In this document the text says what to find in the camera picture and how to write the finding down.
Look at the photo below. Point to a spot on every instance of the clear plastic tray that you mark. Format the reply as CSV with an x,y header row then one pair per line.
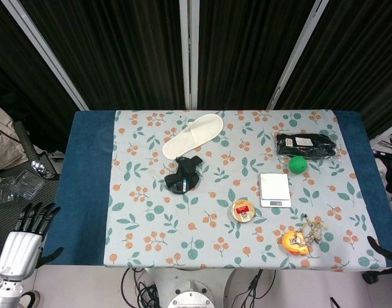
x,y
20,186

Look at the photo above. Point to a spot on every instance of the white partition frame post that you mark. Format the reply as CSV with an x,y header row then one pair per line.
x,y
189,54
45,51
298,51

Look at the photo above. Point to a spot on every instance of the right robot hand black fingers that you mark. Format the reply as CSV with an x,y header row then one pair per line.
x,y
383,249

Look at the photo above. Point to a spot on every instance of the white digital scale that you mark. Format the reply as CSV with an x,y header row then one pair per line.
x,y
274,187

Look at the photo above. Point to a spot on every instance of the beige fabric bag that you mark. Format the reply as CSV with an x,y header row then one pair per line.
x,y
3,141

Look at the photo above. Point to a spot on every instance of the floral print tablecloth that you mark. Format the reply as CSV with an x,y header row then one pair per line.
x,y
199,244

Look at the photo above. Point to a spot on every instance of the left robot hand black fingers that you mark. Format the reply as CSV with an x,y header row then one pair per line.
x,y
20,253

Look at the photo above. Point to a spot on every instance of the white disposable slipper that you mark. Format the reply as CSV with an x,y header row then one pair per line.
x,y
189,138

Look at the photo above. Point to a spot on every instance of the blue fleece table cover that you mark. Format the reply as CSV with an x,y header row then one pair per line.
x,y
83,179

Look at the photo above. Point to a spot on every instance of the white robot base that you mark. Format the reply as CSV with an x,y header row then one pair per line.
x,y
190,296

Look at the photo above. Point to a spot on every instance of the black pleated curtain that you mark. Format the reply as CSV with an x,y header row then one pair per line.
x,y
243,51
13,64
362,57
118,51

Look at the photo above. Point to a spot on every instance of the green ball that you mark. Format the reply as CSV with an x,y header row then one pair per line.
x,y
298,165

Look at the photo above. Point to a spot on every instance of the round tin with label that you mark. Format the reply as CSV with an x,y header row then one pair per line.
x,y
243,210

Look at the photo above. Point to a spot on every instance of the black item in plastic bag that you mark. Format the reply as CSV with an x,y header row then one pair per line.
x,y
324,145

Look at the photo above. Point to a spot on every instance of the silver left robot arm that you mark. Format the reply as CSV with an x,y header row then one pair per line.
x,y
6,293

